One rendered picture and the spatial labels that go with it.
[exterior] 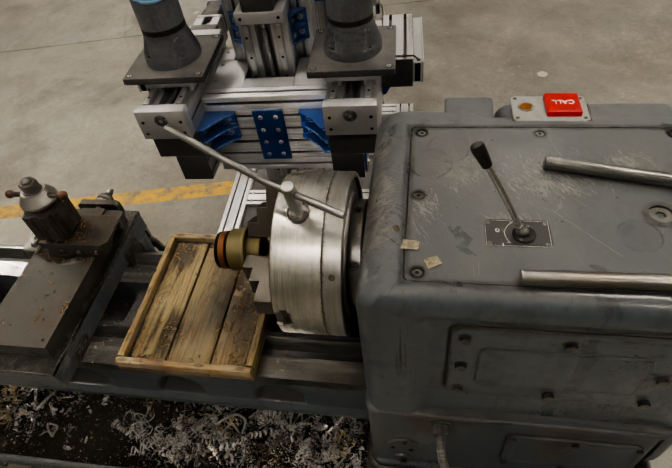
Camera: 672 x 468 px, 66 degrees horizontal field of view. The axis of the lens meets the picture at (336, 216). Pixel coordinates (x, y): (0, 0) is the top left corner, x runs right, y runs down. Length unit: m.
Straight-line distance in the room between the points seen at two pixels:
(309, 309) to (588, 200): 0.48
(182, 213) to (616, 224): 2.26
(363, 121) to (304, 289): 0.57
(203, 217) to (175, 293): 1.46
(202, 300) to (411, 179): 0.60
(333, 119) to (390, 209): 0.53
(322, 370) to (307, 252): 0.34
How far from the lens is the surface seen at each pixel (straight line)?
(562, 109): 1.04
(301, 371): 1.12
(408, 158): 0.92
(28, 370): 1.29
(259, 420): 1.45
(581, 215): 0.86
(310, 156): 1.57
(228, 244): 1.02
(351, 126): 1.33
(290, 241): 0.86
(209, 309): 1.23
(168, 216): 2.80
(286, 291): 0.88
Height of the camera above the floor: 1.86
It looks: 47 degrees down
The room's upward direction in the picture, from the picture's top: 8 degrees counter-clockwise
